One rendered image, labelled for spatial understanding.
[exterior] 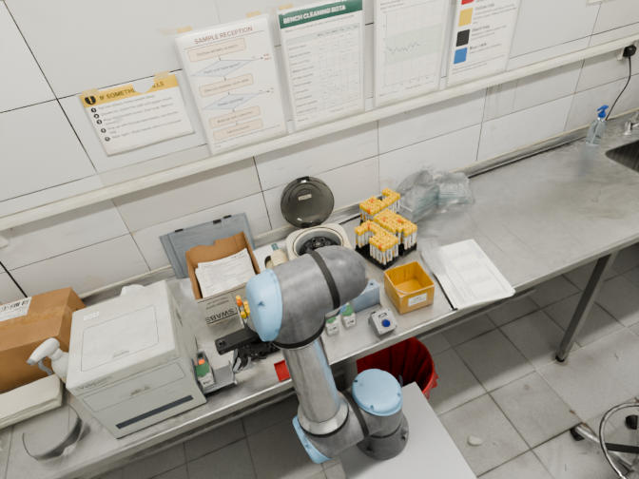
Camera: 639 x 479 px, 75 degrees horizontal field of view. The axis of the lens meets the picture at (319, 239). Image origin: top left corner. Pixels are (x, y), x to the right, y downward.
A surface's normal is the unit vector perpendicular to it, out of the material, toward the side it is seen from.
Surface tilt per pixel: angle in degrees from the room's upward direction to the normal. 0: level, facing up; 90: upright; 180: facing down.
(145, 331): 0
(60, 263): 90
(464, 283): 0
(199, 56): 93
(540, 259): 0
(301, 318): 82
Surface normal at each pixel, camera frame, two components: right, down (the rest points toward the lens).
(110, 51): 0.36, 0.58
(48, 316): -0.09, -0.72
